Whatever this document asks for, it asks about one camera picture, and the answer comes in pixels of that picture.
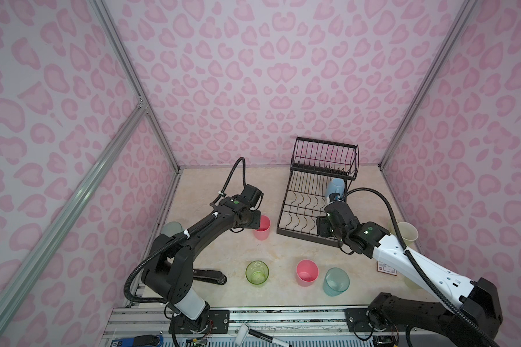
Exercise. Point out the aluminium front rail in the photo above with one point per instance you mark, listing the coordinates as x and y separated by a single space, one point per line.
299 326

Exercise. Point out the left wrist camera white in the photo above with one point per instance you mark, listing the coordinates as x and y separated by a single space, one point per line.
252 194

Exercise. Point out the blue black tool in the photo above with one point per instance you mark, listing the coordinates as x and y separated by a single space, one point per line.
139 341

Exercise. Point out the small red white card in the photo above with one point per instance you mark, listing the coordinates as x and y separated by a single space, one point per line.
386 269

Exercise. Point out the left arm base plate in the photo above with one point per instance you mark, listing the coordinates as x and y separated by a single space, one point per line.
211 321

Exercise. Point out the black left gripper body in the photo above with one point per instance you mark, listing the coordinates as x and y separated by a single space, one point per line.
250 217

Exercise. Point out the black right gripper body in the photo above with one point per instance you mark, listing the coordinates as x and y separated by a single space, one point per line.
325 225

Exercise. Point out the pale teal cup left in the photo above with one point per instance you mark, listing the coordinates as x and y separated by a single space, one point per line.
172 228

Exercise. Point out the light blue ceramic mug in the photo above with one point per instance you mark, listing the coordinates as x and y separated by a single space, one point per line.
335 190

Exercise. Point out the pale yellow translucent cup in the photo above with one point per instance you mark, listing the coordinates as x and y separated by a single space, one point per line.
411 284

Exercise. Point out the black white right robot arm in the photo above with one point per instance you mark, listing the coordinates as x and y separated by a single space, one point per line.
467 312

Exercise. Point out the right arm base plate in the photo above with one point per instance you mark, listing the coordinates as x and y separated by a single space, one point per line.
358 322

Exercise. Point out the black stapler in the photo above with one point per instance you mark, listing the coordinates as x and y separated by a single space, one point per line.
210 276

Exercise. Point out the pink plastic cup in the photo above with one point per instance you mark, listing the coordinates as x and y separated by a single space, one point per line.
307 272
263 231

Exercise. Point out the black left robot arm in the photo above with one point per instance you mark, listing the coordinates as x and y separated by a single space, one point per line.
165 276

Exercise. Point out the teal translucent plastic cup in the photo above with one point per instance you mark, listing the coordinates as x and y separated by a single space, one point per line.
336 282

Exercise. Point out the black wire dish rack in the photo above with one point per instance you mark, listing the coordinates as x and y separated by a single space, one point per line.
313 164

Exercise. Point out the pale green ceramic mug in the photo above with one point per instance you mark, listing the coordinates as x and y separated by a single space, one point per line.
409 233

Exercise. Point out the green translucent plastic cup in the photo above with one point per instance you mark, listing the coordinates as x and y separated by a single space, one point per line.
257 272

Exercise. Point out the black marker pen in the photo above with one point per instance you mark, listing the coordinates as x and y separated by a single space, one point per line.
246 330

